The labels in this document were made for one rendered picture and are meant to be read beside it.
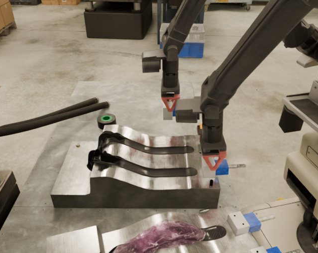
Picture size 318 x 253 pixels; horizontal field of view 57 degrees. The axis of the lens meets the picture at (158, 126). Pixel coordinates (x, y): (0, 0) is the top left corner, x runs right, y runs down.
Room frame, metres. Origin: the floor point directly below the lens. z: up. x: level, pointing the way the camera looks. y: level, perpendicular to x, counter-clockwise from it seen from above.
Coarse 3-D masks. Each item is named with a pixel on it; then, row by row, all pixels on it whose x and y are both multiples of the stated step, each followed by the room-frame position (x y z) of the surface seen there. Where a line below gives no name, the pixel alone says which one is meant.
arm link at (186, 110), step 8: (176, 104) 0.68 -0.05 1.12; (184, 104) 0.67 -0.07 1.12; (192, 104) 0.66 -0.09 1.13; (208, 104) 0.61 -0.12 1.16; (176, 112) 0.67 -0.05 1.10; (184, 112) 0.66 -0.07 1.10; (192, 112) 0.66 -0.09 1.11; (200, 112) 0.64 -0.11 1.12; (208, 112) 0.60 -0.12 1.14; (216, 112) 0.60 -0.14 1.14; (176, 120) 0.67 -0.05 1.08; (184, 120) 0.66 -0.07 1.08; (192, 120) 0.66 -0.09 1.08
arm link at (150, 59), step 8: (168, 48) 0.90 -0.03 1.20; (176, 48) 0.90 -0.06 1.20; (144, 56) 0.93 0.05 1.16; (152, 56) 0.93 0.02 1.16; (160, 56) 0.92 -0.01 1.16; (168, 56) 0.90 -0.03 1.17; (176, 56) 0.90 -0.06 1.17; (144, 64) 0.92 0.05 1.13; (152, 64) 0.92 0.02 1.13; (144, 72) 0.93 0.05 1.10; (152, 72) 0.94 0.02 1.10
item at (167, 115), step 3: (168, 102) 0.97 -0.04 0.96; (171, 102) 0.97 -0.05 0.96; (171, 105) 0.95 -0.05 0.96; (165, 108) 0.93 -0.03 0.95; (174, 108) 0.95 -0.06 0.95; (165, 111) 0.93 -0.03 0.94; (174, 111) 0.93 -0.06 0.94; (165, 114) 0.93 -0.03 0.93; (168, 114) 0.93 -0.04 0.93; (171, 114) 0.93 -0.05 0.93; (174, 114) 0.93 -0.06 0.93; (165, 117) 0.93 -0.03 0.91; (168, 117) 0.93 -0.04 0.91; (171, 117) 0.93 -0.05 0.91
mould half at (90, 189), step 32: (128, 128) 0.85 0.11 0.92; (64, 160) 0.75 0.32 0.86; (128, 160) 0.69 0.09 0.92; (160, 160) 0.72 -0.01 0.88; (192, 160) 0.72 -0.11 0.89; (64, 192) 0.61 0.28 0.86; (96, 192) 0.60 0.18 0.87; (128, 192) 0.60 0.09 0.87; (160, 192) 0.60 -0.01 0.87; (192, 192) 0.59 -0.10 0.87
